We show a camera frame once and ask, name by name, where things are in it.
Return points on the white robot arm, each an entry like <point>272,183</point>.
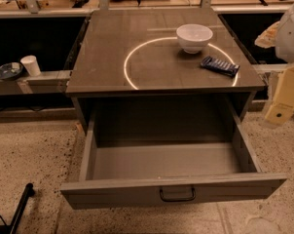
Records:
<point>280,35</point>

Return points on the dark grey drawer cabinet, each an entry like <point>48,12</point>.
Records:
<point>135,52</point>

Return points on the white ceramic bowl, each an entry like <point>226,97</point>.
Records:
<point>192,38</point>

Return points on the black stand leg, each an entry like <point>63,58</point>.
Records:
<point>12,228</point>

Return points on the white paper cup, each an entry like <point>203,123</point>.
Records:
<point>31,65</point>

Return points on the dark blue snack packet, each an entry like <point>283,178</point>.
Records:
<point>220,66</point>

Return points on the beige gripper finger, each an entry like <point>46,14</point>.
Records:
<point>267,38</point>
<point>281,107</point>

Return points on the grey top drawer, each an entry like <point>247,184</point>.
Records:
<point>140,157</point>

